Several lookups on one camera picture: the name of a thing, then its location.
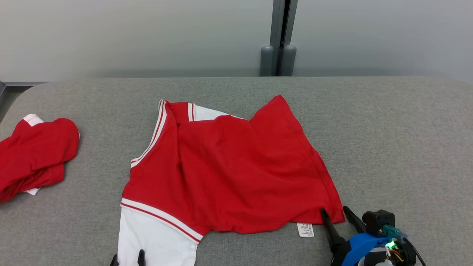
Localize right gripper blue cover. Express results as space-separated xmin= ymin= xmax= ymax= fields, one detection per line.
xmin=320 ymin=206 xmax=417 ymax=266

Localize red basketball jersey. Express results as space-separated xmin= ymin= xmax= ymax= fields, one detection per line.
xmin=118 ymin=95 xmax=346 ymax=266

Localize red basketball shorts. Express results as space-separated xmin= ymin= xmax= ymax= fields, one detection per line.
xmin=0 ymin=114 xmax=81 ymax=204

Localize right camera cable teal plug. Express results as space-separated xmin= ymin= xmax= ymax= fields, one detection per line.
xmin=381 ymin=225 xmax=426 ymax=266

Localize grey floor rail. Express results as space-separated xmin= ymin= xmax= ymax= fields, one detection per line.
xmin=0 ymin=81 xmax=49 ymax=88

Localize grey partition post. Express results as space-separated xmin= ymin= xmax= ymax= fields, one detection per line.
xmin=260 ymin=0 xmax=298 ymax=77

